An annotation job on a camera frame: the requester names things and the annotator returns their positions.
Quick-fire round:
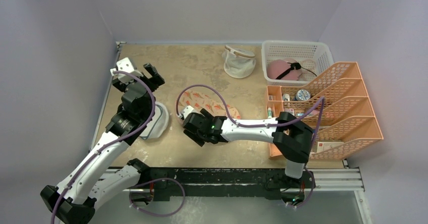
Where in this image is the floral mesh laundry bag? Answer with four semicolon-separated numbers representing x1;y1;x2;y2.
174;88;241;119

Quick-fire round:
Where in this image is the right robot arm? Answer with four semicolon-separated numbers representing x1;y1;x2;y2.
179;106;314;187

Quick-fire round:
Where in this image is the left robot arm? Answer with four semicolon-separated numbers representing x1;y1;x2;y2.
40;62;165;223

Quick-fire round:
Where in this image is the white round mesh bag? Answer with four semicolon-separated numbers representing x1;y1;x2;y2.
139;101;170;140

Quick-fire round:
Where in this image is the pink bra in basket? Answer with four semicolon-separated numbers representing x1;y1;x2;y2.
266;58;302;81

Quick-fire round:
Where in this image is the white marker in organizer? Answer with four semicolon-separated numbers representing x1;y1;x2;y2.
267;107;273;119

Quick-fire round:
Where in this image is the white plastic basket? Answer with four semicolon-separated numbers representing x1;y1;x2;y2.
261;40;334;86

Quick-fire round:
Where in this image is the orange plastic desk organizer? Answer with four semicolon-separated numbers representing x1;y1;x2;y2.
264;62;383;160

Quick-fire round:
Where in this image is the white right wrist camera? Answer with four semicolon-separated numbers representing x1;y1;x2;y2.
178;105;199;120

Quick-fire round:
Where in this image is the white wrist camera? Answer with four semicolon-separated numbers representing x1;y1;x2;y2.
178;105;199;120
110;58;143;84

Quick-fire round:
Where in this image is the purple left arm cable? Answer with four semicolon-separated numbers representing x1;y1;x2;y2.
50;70;186;224

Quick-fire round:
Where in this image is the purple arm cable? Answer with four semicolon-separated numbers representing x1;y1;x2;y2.
175;84;326;210
50;70;186;224

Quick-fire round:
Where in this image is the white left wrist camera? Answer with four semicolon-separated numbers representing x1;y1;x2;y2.
110;58;143;84

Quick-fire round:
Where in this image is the metal corner bracket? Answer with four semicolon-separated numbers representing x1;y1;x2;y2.
116;41;126;53

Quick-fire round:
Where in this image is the white mesh drawstring bag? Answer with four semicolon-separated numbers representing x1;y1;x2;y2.
222;45;256;79

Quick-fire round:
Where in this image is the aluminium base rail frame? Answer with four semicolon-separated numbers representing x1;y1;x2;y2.
58;167;373;224

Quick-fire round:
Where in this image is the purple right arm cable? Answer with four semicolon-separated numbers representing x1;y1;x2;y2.
175;84;326;210

